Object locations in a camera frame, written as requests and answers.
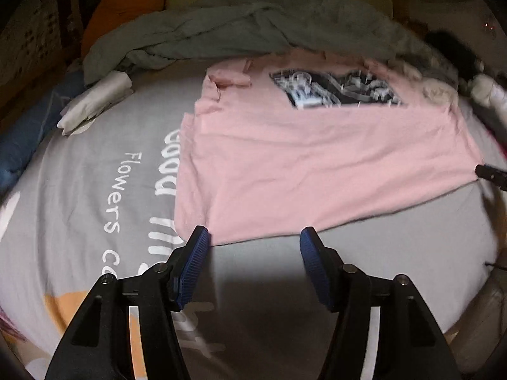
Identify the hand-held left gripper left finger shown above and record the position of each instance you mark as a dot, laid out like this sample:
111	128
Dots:
193	263

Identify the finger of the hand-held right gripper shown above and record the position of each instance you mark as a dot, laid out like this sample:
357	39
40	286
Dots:
493	175

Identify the blue cloth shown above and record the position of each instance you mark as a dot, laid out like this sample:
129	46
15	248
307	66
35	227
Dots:
27	138

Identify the orange pillow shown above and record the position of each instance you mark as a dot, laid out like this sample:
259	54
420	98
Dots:
119	8

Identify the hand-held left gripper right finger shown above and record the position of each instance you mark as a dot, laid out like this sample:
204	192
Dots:
315	265

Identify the pink printed t-shirt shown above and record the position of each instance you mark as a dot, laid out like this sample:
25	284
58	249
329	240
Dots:
317	166

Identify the grey crumpled garment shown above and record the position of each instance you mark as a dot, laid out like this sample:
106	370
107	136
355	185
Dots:
237	19

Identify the cream knitted cloth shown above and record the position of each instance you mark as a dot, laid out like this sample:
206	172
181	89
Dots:
435	91

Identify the white folded cloth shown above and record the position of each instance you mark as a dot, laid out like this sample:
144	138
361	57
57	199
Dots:
95	99

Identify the grey printed bed sheet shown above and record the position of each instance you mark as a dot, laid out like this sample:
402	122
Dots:
99	186

